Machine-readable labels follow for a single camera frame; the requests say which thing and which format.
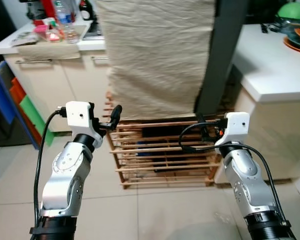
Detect beige counter towel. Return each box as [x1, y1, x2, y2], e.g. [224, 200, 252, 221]
[14, 41, 82, 61]

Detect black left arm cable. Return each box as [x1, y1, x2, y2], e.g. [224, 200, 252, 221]
[33, 107, 67, 236]

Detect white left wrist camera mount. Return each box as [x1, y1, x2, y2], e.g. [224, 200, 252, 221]
[65, 101, 105, 151]

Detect white counter cabinet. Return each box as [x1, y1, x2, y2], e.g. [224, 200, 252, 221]
[229, 23, 300, 187]

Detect orange cutting board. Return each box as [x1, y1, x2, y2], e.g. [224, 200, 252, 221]
[9, 76, 41, 146]

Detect green bowl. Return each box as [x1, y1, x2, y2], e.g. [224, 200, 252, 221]
[276, 1, 300, 24]

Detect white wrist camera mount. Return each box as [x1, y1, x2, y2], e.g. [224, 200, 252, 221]
[214, 112, 251, 156]
[65, 101, 105, 151]

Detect pink plastic container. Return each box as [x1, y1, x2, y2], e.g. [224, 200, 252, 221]
[33, 19, 61, 43]

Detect cream kitchen cabinet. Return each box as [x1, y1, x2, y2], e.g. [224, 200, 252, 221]
[0, 20, 111, 135]

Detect black kitchen appliance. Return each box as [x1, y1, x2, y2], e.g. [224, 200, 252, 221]
[19, 0, 45, 21]

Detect wooden slatted rack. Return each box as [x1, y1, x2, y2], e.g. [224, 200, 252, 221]
[104, 91, 232, 190]

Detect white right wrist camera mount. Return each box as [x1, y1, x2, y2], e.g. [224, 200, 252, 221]
[214, 112, 251, 156]

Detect beige wrinkled cloth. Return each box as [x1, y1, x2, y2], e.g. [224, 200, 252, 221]
[96, 0, 217, 121]

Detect clear drinking glass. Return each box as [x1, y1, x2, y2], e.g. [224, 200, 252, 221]
[64, 22, 81, 45]

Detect green cutting board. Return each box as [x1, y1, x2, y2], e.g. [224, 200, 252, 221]
[18, 95, 56, 147]

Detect blue cutting board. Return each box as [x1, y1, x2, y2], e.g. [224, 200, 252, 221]
[0, 61, 17, 126]

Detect orange plate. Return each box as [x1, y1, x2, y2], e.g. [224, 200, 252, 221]
[283, 36, 300, 56]

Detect red kitchen item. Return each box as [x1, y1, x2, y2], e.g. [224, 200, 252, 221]
[40, 0, 57, 20]

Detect clear plastic bottle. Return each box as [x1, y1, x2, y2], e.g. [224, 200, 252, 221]
[54, 0, 76, 27]

